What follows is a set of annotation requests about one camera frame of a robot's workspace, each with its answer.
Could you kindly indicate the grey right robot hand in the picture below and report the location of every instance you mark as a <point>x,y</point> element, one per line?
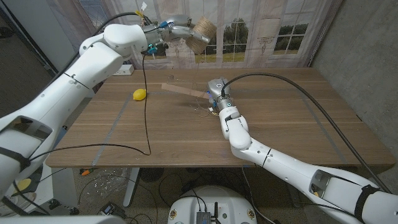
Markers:
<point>219,88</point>

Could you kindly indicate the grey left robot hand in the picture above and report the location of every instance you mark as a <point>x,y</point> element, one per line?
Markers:
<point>174,29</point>

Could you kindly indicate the jute twine spool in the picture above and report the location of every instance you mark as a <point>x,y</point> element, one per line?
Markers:
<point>203,32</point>

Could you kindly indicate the wooden stick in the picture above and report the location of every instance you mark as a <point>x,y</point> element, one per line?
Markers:
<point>183,90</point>

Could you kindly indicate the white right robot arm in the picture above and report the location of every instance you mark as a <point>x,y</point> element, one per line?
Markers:
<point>295,171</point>

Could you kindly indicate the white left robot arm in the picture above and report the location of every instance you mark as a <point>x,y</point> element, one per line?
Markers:
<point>62,93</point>

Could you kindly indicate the yellow toy lemon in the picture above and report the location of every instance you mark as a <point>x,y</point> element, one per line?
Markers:
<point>139,94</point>

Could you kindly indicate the white power strip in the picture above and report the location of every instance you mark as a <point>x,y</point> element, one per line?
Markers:
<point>126,71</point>

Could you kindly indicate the printed window backdrop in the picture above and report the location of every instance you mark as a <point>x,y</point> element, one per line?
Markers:
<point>248,31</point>

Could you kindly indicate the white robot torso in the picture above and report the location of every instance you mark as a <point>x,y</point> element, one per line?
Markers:
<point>211,202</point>

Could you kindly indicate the white table leg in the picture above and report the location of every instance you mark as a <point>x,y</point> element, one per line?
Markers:
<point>132,186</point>

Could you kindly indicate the black box device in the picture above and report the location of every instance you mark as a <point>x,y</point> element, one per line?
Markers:
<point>111,210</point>

